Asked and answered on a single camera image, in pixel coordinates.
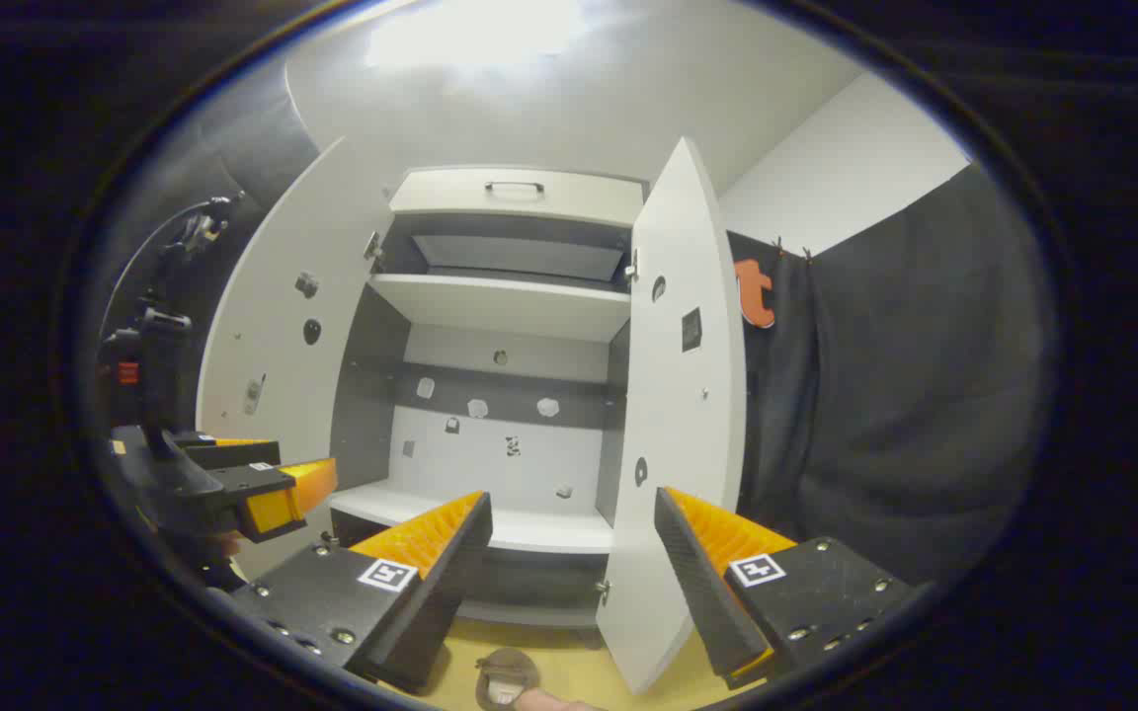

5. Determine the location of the brown fuzzy shoe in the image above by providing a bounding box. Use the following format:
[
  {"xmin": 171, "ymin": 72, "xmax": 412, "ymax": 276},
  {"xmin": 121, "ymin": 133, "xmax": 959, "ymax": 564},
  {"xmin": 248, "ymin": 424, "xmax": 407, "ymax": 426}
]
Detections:
[{"xmin": 475, "ymin": 647, "xmax": 542, "ymax": 711}]

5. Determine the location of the white cabinet door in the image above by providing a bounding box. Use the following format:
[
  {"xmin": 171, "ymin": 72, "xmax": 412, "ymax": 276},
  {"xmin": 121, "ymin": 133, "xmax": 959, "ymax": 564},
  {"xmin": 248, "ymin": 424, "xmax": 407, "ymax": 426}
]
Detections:
[
  {"xmin": 196, "ymin": 136, "xmax": 397, "ymax": 467},
  {"xmin": 597, "ymin": 136, "xmax": 748, "ymax": 697}
]

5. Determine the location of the black backdrop cloth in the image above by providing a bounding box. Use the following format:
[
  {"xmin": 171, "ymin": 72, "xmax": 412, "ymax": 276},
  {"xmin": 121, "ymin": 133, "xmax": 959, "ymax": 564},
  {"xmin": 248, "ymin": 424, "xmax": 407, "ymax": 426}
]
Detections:
[{"xmin": 85, "ymin": 59, "xmax": 1059, "ymax": 593}]

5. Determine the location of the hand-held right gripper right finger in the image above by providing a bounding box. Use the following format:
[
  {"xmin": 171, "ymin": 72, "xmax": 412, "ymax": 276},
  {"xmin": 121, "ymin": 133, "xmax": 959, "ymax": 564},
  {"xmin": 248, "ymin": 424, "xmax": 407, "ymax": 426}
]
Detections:
[{"xmin": 655, "ymin": 487, "xmax": 931, "ymax": 690}]

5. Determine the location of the white cabinet shelf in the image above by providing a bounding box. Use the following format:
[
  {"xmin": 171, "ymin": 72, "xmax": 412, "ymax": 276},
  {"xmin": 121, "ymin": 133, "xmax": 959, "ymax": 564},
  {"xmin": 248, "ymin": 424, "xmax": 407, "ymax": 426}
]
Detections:
[{"xmin": 368, "ymin": 274, "xmax": 632, "ymax": 344}]

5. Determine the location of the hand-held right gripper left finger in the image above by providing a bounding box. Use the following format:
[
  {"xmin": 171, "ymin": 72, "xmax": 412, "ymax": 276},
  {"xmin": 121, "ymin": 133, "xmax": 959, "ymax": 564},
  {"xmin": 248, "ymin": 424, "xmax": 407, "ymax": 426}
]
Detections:
[{"xmin": 233, "ymin": 491, "xmax": 493, "ymax": 692}]

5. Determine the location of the white shoe cabinet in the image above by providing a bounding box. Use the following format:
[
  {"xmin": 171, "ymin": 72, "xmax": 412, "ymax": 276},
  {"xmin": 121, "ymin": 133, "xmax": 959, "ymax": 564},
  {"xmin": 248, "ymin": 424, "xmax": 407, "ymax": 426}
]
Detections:
[{"xmin": 196, "ymin": 136, "xmax": 748, "ymax": 697}]

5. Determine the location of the white cabinet drawer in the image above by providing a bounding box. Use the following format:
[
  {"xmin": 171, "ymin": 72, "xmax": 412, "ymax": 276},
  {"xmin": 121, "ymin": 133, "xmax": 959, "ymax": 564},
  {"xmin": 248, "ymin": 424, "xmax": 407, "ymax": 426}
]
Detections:
[{"xmin": 389, "ymin": 166, "xmax": 647, "ymax": 228}]

